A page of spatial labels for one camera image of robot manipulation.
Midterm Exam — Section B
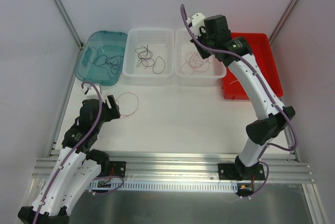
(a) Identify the coloured wire bundle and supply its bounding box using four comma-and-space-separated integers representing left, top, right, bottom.
114, 92, 139, 118

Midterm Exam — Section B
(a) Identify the dark purple wire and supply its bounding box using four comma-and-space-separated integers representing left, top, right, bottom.
86, 47, 125, 78
99, 55, 125, 78

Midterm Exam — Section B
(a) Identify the brown wire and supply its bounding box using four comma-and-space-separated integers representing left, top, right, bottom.
136, 55, 166, 75
135, 43, 155, 68

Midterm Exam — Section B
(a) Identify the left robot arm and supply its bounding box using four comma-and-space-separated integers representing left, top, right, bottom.
18, 95, 120, 223

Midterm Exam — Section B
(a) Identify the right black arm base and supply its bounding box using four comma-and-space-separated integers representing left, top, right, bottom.
217, 163, 265, 181

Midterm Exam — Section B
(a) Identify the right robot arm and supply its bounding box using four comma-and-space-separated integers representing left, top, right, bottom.
187, 13, 295, 180

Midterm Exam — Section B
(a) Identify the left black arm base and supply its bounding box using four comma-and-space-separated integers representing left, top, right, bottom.
86, 149, 127, 178

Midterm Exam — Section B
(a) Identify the white perforated basket right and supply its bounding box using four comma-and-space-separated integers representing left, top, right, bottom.
174, 28, 227, 81

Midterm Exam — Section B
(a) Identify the white perforated basket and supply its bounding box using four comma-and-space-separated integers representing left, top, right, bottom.
174, 28, 227, 81
122, 28, 174, 81

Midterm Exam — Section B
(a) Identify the teal transparent plastic bin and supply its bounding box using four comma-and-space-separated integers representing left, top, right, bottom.
74, 30, 128, 86

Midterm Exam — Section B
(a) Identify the red plastic tray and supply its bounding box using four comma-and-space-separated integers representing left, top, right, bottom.
222, 32, 283, 100

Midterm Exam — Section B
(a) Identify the white perforated basket left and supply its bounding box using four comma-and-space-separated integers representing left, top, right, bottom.
122, 28, 174, 81

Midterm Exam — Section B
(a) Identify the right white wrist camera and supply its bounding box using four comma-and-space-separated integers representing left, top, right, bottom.
186, 13, 206, 37

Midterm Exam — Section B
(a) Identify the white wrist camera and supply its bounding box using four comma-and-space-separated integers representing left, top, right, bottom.
186, 13, 206, 37
81, 84, 103, 99

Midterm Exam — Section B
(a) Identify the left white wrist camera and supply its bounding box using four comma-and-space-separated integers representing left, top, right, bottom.
81, 84, 103, 99

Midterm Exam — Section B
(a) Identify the white slotted cable duct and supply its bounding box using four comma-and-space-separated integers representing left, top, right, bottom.
87, 180, 238, 193

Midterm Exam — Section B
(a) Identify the aluminium rail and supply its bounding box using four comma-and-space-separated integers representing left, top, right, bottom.
33, 151, 315, 183

